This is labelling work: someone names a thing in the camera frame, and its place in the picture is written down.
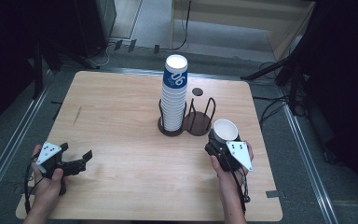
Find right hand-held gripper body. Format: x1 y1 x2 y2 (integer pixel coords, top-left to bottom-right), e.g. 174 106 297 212
204 134 254 173

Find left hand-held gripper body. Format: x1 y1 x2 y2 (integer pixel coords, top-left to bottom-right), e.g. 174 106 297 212
32 142 88 196

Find single white paper cup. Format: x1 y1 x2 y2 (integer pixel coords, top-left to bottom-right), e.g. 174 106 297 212
213 119 240 145

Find black wire cup holder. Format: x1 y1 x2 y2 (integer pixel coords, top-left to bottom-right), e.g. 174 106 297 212
157 96 217 138

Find stack of paper cups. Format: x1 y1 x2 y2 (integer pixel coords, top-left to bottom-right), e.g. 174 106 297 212
160 54 189 132

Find person's right hand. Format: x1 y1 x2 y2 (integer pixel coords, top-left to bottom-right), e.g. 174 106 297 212
209 141 255 191

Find person's left hand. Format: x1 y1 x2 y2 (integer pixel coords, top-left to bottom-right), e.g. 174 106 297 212
30 144 71 202

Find black tape strip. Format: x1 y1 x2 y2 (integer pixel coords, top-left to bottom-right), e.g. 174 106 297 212
265 189 285 199

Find black tripod stand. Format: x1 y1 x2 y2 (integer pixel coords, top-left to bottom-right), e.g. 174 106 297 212
241 40 306 115

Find dark cabinet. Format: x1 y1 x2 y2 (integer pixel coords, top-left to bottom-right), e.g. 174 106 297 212
74 0 117 58

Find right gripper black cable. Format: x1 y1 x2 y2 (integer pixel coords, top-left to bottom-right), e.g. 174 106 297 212
229 167 252 217

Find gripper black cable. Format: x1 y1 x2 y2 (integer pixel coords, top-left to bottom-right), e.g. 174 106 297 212
23 157 46 217
229 167 252 217

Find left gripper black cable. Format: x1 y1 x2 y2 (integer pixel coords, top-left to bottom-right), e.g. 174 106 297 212
23 157 46 217

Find metal floor rail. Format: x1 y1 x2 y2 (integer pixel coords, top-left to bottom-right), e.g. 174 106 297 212
278 88 339 224
0 73 63 208

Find black floor cables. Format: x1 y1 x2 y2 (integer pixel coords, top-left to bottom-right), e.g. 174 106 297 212
253 60 296 127

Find black metal post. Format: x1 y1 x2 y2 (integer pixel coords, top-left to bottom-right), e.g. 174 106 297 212
32 36 45 100

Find white floor cable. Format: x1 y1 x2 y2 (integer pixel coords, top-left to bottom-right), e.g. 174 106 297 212
91 41 117 68

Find black hanging cable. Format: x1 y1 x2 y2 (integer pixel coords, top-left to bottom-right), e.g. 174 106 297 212
167 0 192 52

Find pale wooden furniture frame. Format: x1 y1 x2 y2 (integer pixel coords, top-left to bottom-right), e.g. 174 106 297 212
169 0 317 62

